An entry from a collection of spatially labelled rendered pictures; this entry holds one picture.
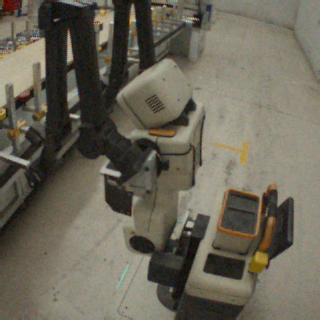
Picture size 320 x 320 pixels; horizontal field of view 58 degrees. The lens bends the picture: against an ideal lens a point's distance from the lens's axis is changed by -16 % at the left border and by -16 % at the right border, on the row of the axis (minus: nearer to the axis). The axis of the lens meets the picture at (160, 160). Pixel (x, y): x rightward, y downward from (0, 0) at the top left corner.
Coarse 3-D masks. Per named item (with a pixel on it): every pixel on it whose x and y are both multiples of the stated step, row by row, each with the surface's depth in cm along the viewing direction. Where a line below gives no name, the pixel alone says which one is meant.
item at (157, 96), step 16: (160, 64) 95; (144, 80) 88; (160, 80) 88; (176, 80) 96; (128, 96) 91; (144, 96) 89; (160, 96) 88; (176, 96) 91; (128, 112) 94; (144, 112) 92; (160, 112) 91; (176, 112) 90; (144, 128) 96
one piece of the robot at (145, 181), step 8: (152, 152) 86; (152, 160) 85; (144, 168) 85; (152, 168) 86; (136, 176) 87; (144, 176) 87; (152, 176) 87; (128, 184) 90; (136, 184) 90; (144, 184) 89; (152, 184) 88; (144, 192) 90; (152, 192) 89
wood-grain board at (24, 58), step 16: (96, 16) 384; (112, 16) 387; (160, 16) 417; (32, 48) 261; (0, 64) 226; (16, 64) 226; (32, 64) 225; (0, 80) 199; (16, 80) 199; (32, 80) 199; (0, 96) 178; (16, 96) 179
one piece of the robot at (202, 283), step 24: (216, 192) 142; (216, 216) 128; (264, 216) 130; (192, 240) 122; (264, 240) 99; (192, 264) 129; (216, 264) 108; (240, 264) 108; (264, 264) 96; (192, 288) 105; (216, 288) 102; (240, 288) 100; (192, 312) 116; (216, 312) 112; (240, 312) 109
